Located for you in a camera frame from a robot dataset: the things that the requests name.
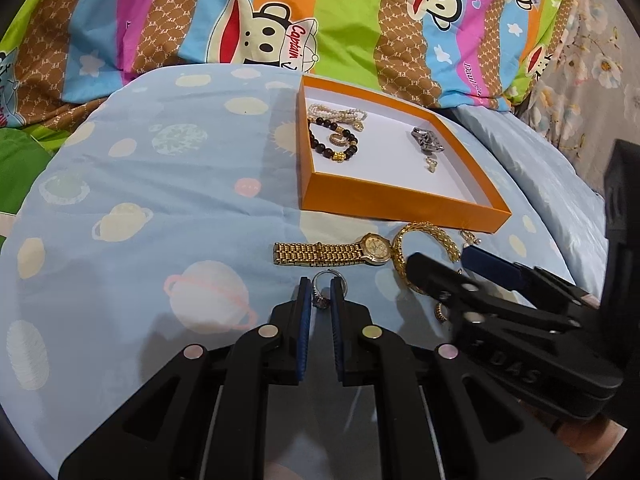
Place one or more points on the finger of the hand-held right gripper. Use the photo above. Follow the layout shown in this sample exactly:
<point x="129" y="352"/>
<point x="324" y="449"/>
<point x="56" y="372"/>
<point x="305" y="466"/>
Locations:
<point x="492" y="265"/>
<point x="435" y="277"/>

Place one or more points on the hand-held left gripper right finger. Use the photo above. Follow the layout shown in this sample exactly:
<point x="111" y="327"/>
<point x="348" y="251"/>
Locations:
<point x="338" y="332"/>

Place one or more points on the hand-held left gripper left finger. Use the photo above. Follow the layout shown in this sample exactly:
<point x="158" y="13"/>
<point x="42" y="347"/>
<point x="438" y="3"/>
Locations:
<point x="303" y="330"/>

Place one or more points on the orange jewelry box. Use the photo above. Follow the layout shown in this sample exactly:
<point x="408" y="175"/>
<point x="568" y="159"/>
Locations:
<point x="380" y="160"/>

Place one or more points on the person's right hand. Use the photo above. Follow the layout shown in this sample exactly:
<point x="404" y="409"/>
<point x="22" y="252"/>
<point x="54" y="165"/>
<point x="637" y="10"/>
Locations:
<point x="585" y="435"/>

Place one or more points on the small gold earring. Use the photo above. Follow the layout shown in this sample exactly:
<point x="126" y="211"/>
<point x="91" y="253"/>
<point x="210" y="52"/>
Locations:
<point x="470" y="236"/>

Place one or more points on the gold wristwatch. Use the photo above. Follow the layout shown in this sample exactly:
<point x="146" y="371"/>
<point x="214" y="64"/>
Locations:
<point x="320" y="254"/>

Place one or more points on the light blue pillow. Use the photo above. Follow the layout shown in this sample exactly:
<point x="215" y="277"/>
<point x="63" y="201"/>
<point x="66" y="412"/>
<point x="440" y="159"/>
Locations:
<point x="540" y="170"/>

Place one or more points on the small gold pendant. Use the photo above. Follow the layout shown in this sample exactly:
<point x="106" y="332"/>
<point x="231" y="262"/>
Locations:
<point x="430" y="164"/>

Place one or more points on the silver watch band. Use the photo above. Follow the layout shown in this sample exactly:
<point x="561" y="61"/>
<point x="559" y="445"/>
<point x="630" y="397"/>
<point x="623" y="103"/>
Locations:
<point x="427" y="141"/>

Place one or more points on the grey floral cloth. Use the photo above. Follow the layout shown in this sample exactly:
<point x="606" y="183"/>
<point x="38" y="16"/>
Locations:
<point x="590" y="70"/>

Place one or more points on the light blue planet print quilt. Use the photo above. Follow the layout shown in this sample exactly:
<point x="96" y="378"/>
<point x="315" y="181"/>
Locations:
<point x="150" y="210"/>

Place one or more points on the striped cartoon monkey blanket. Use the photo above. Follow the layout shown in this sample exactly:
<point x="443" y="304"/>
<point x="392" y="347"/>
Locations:
<point x="340" y="20"/>

